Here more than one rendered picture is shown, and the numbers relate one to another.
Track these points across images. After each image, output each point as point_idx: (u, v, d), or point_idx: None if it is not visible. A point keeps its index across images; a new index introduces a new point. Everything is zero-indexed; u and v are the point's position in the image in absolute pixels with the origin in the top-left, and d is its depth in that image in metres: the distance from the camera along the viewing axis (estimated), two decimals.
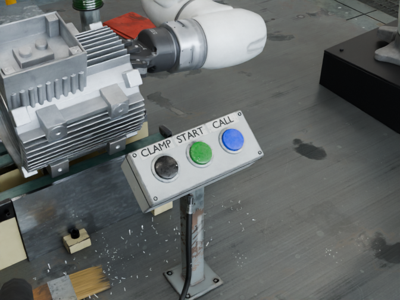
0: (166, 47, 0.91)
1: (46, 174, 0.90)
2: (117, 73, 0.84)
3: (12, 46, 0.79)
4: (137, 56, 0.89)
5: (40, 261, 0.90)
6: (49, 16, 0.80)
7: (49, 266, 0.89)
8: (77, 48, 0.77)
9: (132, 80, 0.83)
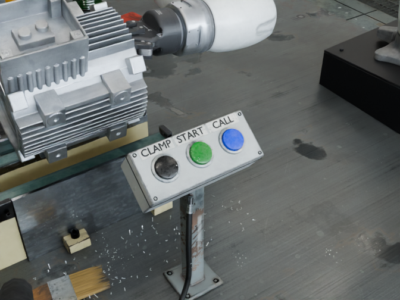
0: (172, 28, 0.87)
1: (43, 157, 0.88)
2: (120, 59, 0.81)
3: (12, 27, 0.76)
4: (141, 37, 0.85)
5: (40, 261, 0.90)
6: None
7: (49, 266, 0.89)
8: (79, 33, 0.73)
9: (136, 67, 0.80)
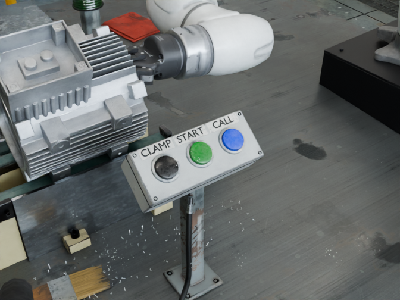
0: (173, 55, 0.90)
1: (47, 174, 0.91)
2: (122, 84, 0.84)
3: (18, 55, 0.79)
4: (143, 63, 0.88)
5: (40, 261, 0.90)
6: (56, 26, 0.79)
7: (49, 266, 0.89)
8: (83, 63, 0.76)
9: (137, 93, 0.83)
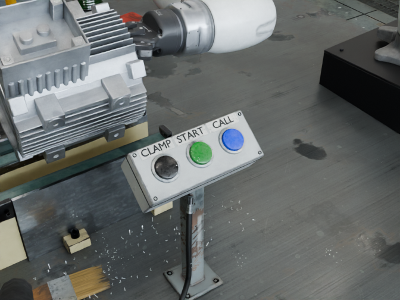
0: (172, 30, 0.87)
1: (41, 155, 0.88)
2: (121, 63, 0.81)
3: (13, 28, 0.76)
4: (141, 38, 0.85)
5: (40, 261, 0.90)
6: None
7: (49, 266, 0.89)
8: (81, 39, 0.73)
9: (136, 72, 0.80)
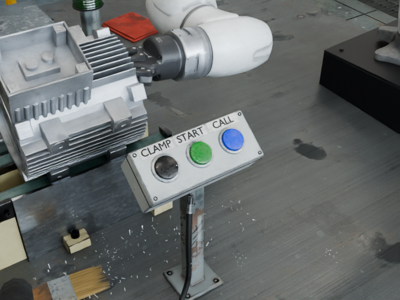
0: (172, 56, 0.90)
1: (45, 175, 0.91)
2: (122, 86, 0.84)
3: (18, 56, 0.79)
4: (141, 64, 0.88)
5: (40, 261, 0.90)
6: (57, 27, 0.79)
7: (49, 266, 0.89)
8: (84, 65, 0.76)
9: (137, 95, 0.83)
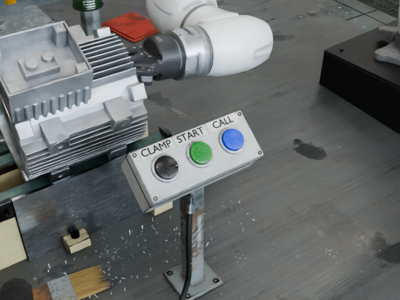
0: (172, 55, 0.90)
1: (46, 174, 0.91)
2: (122, 86, 0.84)
3: (18, 55, 0.79)
4: (142, 63, 0.88)
5: (40, 261, 0.90)
6: (57, 27, 0.79)
7: (49, 266, 0.89)
8: (84, 65, 0.76)
9: (137, 95, 0.83)
